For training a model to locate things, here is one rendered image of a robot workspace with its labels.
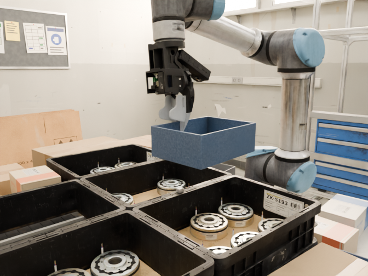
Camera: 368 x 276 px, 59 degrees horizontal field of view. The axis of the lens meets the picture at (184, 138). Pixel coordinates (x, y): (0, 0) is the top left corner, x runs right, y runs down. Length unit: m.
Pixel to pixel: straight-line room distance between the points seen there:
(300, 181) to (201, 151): 0.57
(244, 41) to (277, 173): 0.45
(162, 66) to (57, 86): 3.27
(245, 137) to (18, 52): 3.29
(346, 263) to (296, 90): 0.53
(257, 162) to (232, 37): 0.46
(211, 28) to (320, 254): 0.66
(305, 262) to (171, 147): 0.38
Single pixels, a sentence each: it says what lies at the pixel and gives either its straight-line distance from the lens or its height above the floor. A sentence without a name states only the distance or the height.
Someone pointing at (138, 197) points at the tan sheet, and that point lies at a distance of 1.16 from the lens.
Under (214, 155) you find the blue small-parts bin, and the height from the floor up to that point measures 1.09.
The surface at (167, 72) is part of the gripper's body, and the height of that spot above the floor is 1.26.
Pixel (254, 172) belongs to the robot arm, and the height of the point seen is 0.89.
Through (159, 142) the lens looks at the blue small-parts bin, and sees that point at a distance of 0.72.
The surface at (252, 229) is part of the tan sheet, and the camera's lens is 0.96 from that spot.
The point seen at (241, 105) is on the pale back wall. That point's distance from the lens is 4.15.
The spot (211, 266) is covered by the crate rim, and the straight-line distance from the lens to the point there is 0.62.
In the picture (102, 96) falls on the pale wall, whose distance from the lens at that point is 4.26.
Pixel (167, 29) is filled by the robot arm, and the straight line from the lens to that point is 0.76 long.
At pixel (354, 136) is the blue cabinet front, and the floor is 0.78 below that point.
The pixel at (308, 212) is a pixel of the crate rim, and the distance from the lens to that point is 0.86.
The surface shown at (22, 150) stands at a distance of 3.71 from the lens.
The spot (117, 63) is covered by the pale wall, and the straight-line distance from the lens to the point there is 4.38.
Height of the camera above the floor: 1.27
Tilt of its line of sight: 12 degrees down
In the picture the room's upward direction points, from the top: straight up
